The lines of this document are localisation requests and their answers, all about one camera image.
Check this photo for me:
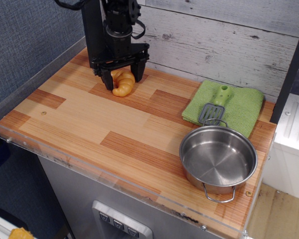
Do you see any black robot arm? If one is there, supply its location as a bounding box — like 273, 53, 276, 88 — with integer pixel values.
90, 0, 150, 90

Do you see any green handled grey spatula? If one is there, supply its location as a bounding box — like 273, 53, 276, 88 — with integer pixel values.
198, 85, 232, 125

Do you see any dark grey left post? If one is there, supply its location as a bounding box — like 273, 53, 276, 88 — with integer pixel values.
81, 0, 106, 68

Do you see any yellow black cable bundle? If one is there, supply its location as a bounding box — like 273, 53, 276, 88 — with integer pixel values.
0, 208, 35, 239

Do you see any clear acrylic table guard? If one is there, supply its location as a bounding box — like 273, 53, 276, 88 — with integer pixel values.
0, 40, 276, 239

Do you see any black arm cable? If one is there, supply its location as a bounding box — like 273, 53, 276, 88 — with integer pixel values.
54, 0, 147, 40

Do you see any dark grey post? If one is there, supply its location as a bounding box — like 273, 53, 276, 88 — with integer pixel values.
270, 41, 299, 124
81, 0, 106, 68

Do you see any white metal side cabinet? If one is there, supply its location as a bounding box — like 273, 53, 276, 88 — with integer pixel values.
263, 94, 299, 198

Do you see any stainless steel pot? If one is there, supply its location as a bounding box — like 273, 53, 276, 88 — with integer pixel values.
179, 125, 258, 203

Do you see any silver button control panel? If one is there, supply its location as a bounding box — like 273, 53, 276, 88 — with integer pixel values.
92, 200, 153, 239

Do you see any dark grey right post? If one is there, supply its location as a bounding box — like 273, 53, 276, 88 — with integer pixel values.
270, 41, 299, 124

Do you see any green cloth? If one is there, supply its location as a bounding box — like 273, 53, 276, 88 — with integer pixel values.
182, 80, 264, 137

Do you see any orange toy croissant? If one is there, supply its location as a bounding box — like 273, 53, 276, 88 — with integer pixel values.
111, 70, 136, 97

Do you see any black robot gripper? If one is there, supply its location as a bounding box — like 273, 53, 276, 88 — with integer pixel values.
92, 35, 150, 90

